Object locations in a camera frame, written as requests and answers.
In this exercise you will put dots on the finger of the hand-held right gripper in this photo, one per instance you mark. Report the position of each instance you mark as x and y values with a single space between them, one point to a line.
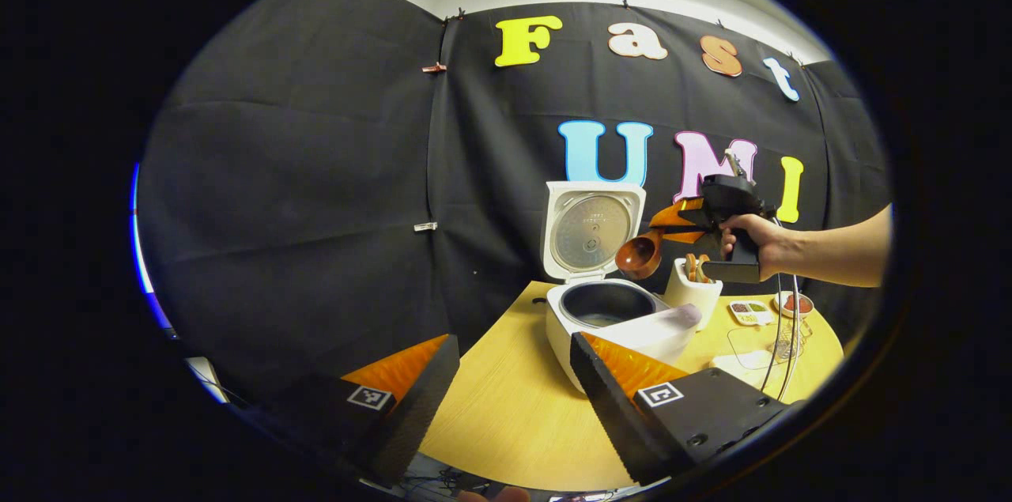
676 213
688 235

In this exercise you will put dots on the white round plate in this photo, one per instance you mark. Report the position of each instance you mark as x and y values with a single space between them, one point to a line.
794 314

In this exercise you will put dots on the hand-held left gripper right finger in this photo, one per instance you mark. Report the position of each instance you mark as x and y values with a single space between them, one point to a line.
613 415

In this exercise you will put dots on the pink clothes clip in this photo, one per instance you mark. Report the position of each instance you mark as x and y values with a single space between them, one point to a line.
434 67

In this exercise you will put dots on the white rice cooker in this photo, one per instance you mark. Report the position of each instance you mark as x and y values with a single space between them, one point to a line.
624 328

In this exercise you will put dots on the clear glass container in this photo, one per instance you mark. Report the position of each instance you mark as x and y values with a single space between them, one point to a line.
739 340

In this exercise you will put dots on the white toaster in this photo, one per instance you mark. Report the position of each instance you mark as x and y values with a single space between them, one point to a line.
692 300

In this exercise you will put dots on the red meat slice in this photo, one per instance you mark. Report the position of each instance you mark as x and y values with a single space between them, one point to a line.
797 303

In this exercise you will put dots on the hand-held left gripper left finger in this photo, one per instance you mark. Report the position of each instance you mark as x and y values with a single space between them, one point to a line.
411 415

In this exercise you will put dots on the white divided grain dish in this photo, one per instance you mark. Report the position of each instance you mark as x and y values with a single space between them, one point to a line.
751 312

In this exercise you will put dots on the brown wooden spoon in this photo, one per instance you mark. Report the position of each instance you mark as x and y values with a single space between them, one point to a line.
639 255

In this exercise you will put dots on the black backdrop cloth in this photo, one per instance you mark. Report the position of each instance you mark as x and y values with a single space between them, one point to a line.
300 194

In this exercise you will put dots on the toasted bread slice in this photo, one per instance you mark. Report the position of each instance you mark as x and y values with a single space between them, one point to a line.
704 269
690 269

